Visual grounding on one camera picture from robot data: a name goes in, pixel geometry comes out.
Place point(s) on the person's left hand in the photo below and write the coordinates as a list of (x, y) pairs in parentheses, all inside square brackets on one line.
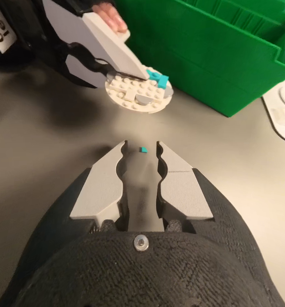
[(111, 16)]

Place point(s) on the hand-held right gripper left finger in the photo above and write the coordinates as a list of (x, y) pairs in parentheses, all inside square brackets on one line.
[(97, 191)]

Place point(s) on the round white lego plate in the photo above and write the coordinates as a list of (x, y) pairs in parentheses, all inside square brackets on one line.
[(137, 96)]

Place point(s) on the green plastic bin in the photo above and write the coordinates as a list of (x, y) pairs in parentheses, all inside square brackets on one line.
[(204, 48)]

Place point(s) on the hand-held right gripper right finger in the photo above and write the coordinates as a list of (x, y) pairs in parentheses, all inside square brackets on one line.
[(185, 191)]

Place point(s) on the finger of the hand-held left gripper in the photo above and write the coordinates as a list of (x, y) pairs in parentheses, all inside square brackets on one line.
[(82, 74), (97, 40)]

